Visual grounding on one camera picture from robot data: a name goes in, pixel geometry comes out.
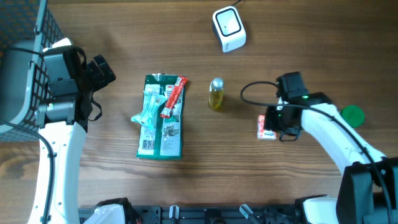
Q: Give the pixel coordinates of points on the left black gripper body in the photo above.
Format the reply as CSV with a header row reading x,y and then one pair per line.
x,y
91,79

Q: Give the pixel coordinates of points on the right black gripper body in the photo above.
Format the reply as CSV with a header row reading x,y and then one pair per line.
x,y
275,119

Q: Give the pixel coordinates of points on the mint green sachet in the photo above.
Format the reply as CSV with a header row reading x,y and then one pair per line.
x,y
148,116

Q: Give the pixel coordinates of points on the green lid jar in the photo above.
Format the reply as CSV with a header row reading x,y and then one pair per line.
x,y
353,115

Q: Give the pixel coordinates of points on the yellow Vim liquid bottle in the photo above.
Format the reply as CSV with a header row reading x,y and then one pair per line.
x,y
216,95

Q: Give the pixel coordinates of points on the red Nescafe stick sachet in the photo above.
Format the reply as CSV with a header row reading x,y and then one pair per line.
x,y
172,99

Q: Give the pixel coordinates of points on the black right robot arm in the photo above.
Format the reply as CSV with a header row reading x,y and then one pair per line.
x,y
368,190

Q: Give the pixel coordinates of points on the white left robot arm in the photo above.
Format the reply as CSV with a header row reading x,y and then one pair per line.
x,y
56,193

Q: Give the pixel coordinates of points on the white barcode scanner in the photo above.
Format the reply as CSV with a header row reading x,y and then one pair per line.
x,y
228,28

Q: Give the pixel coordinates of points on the grey plastic mesh basket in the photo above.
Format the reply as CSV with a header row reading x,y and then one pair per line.
x,y
27,27

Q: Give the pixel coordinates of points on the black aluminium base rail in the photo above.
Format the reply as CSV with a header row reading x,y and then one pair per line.
x,y
266,214

